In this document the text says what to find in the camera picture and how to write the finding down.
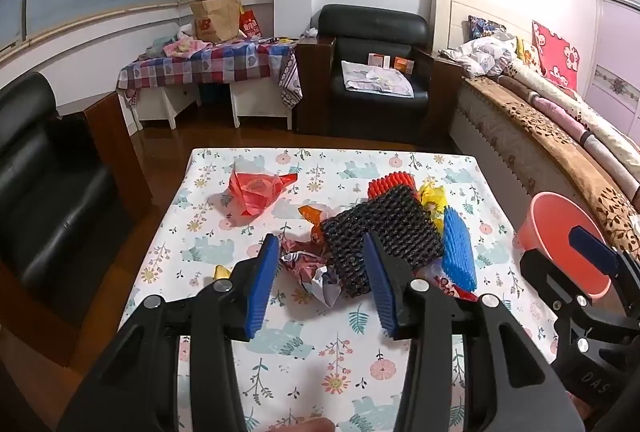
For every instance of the rolled patchwork quilt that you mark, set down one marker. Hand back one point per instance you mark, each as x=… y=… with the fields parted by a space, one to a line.
x=565 y=102

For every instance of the orange plastic wrapper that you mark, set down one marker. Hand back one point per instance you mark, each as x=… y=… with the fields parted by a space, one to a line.
x=310 y=214

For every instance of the yellow plastic wrapper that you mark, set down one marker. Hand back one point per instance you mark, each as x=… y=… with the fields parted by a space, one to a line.
x=432 y=202

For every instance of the black leather sofa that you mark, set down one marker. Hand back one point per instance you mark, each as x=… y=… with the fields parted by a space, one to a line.
x=45 y=192

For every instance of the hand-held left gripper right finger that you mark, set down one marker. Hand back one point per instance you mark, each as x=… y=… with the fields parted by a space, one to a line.
x=382 y=284

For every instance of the floral bear print tablecloth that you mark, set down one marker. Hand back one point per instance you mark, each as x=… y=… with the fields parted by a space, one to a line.
x=310 y=362

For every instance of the red flower pillow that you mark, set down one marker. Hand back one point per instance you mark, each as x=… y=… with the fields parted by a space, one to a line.
x=555 y=52

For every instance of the black leather armchair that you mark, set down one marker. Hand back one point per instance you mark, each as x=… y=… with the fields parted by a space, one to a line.
x=372 y=110

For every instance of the lilac wardrobe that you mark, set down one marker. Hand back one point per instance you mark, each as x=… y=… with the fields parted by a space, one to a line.
x=617 y=62

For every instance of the plaid tablecloth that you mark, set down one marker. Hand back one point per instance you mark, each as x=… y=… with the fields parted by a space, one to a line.
x=215 y=65

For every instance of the blue floral pillow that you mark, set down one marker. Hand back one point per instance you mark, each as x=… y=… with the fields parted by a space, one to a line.
x=485 y=27

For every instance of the pink cloth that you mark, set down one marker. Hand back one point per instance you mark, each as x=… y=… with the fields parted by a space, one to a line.
x=187 y=46

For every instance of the white wooden desk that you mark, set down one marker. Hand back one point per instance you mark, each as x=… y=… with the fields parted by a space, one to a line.
x=260 y=105

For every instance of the yellow pillow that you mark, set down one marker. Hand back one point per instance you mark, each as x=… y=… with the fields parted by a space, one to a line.
x=527 y=52

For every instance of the brown leaf pattern blanket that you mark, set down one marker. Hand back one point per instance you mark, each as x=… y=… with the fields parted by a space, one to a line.
x=550 y=132

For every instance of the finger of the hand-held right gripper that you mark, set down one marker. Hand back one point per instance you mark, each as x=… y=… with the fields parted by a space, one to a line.
x=555 y=277
x=592 y=248

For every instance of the black foam net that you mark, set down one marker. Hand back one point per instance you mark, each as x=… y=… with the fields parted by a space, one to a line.
x=370 y=222

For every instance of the white orange box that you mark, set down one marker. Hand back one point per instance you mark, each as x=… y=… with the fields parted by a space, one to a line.
x=377 y=61

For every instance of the white tissue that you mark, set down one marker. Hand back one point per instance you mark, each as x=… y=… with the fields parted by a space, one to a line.
x=312 y=32

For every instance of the red plastic bag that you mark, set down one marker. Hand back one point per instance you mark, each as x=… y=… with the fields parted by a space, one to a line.
x=255 y=192

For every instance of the pink plastic bucket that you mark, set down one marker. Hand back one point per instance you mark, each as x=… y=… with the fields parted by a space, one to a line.
x=545 y=232

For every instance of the white maroon wrapper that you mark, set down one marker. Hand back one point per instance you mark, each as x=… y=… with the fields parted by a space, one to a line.
x=310 y=272

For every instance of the person's left hand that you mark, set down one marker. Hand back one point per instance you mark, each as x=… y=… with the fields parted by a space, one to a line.
x=312 y=426

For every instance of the pale printed plastic bag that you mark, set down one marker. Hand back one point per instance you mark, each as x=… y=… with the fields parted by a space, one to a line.
x=375 y=80

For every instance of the red gift bag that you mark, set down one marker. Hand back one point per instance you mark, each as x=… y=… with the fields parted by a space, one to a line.
x=250 y=25

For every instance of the red foam net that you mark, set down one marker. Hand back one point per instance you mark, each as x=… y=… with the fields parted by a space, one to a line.
x=390 y=184

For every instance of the crumpled white quilt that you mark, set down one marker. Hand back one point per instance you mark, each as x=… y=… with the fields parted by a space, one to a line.
x=480 y=55

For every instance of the bed with cream headboard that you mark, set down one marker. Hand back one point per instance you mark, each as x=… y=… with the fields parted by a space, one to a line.
x=480 y=122

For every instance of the blue foam net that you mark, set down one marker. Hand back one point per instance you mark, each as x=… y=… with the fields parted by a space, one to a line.
x=457 y=252

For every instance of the brown paper bag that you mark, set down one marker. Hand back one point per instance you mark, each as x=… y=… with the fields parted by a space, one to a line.
x=215 y=20

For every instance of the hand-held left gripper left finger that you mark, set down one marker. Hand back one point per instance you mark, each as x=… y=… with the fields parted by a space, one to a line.
x=260 y=284

